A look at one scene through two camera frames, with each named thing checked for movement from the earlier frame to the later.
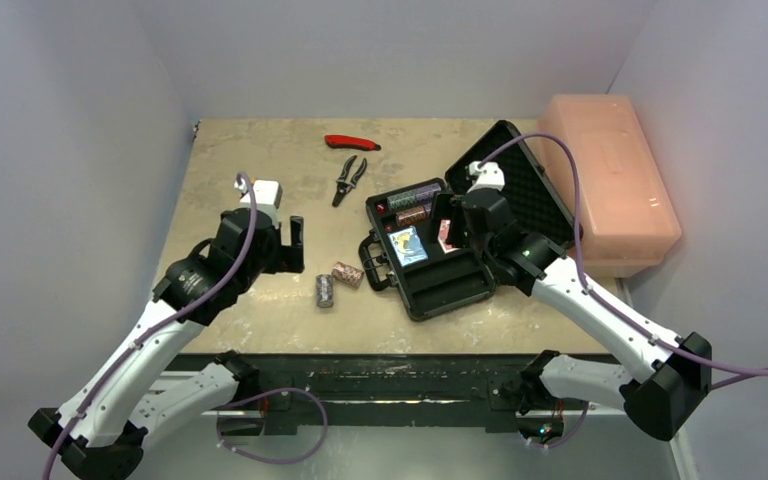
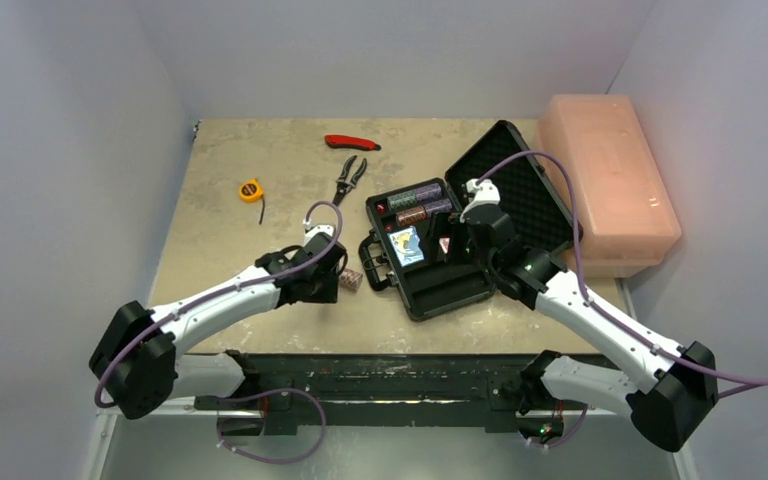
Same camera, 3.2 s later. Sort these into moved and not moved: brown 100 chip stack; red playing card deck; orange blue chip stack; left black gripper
Moved: left black gripper
Not moved: brown 100 chip stack; red playing card deck; orange blue chip stack
